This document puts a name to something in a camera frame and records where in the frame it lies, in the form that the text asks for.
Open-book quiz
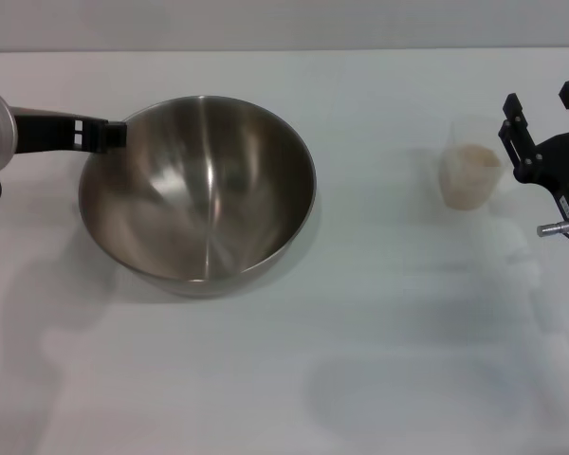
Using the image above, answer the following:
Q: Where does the stainless steel mixing bowl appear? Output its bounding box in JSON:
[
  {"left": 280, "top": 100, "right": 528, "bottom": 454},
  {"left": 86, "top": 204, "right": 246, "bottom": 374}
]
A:
[{"left": 78, "top": 94, "right": 318, "bottom": 299}]

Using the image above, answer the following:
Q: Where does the right arm connector cable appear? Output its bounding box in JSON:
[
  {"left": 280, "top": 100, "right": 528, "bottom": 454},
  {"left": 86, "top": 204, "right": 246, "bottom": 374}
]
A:
[{"left": 536, "top": 219, "right": 569, "bottom": 239}]

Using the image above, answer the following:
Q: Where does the clear plastic measuring cup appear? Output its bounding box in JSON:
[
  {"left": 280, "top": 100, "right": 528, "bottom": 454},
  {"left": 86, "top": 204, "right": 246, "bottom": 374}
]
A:
[{"left": 436, "top": 118, "right": 516, "bottom": 210}]

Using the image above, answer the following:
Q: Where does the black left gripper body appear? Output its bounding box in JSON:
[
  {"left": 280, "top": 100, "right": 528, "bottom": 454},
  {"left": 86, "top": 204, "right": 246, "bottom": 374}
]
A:
[{"left": 9, "top": 106, "right": 107, "bottom": 155}]

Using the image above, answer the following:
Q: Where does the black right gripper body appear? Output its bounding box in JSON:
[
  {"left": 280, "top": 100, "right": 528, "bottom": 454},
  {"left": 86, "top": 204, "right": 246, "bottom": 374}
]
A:
[{"left": 511, "top": 132, "right": 569, "bottom": 250}]

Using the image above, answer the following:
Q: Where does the white rice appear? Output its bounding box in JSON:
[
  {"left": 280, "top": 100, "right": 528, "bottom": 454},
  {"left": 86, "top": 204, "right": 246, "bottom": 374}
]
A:
[{"left": 440, "top": 144, "right": 503, "bottom": 209}]

